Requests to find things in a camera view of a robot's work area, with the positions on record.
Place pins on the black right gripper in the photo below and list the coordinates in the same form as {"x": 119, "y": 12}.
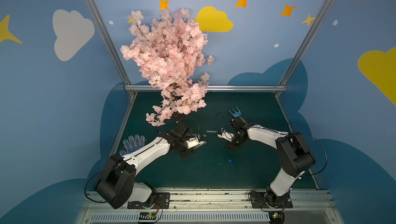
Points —
{"x": 235, "y": 123}

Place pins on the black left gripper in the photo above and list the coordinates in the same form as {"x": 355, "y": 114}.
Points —
{"x": 187, "y": 138}

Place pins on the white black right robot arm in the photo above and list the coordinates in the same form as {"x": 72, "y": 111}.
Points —
{"x": 294, "y": 154}

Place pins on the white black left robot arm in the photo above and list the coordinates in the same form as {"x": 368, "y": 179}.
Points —
{"x": 116, "y": 184}

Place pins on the blue toy garden fork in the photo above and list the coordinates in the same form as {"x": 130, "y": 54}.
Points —
{"x": 236, "y": 113}

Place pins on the blue dotted work glove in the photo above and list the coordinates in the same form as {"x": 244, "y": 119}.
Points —
{"x": 132, "y": 144}

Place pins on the left controller board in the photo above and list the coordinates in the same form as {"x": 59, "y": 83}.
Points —
{"x": 147, "y": 217}

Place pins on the controller board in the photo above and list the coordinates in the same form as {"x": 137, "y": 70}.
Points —
{"x": 276, "y": 217}
{"x": 147, "y": 217}

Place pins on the right controller board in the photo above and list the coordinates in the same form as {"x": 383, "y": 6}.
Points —
{"x": 276, "y": 217}

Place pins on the pink cherry blossom tree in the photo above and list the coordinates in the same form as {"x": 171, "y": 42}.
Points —
{"x": 167, "y": 53}

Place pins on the dark tree base plate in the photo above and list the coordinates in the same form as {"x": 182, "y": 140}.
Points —
{"x": 176, "y": 116}

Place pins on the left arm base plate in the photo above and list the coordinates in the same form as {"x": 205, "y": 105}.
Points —
{"x": 162, "y": 200}

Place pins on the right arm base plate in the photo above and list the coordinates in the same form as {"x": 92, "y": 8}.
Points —
{"x": 269, "y": 200}

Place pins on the aluminium front rail base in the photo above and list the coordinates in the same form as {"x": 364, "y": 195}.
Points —
{"x": 216, "y": 206}

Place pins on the aluminium frame post right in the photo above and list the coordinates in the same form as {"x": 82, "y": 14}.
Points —
{"x": 308, "y": 38}

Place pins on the aluminium frame post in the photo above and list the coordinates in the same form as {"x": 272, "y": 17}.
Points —
{"x": 308, "y": 38}
{"x": 91, "y": 4}

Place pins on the aluminium frame post left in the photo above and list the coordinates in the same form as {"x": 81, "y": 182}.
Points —
{"x": 91, "y": 4}

